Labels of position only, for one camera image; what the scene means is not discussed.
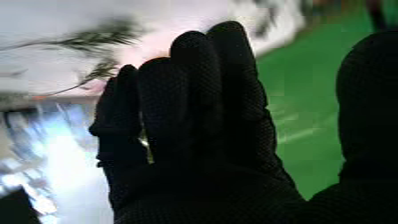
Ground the white sheet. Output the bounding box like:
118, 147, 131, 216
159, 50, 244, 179
0, 0, 310, 101

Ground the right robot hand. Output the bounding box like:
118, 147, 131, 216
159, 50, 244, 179
86, 20, 398, 224

